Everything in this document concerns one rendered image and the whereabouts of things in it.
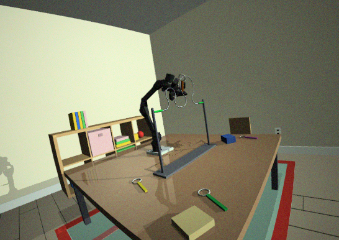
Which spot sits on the green bar with grey loop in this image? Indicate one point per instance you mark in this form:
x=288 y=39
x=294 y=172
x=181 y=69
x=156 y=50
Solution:
x=213 y=199

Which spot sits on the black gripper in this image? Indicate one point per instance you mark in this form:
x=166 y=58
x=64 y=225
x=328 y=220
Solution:
x=177 y=91

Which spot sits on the blue rectangular block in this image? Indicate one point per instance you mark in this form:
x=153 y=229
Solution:
x=228 y=138

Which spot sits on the yellow handle with grey loop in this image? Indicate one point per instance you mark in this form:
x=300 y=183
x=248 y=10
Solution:
x=140 y=185

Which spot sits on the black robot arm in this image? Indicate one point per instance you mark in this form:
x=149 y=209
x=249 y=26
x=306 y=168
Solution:
x=144 y=107

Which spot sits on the pale yellow flat block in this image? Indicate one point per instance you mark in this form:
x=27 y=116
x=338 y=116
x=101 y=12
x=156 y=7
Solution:
x=192 y=223

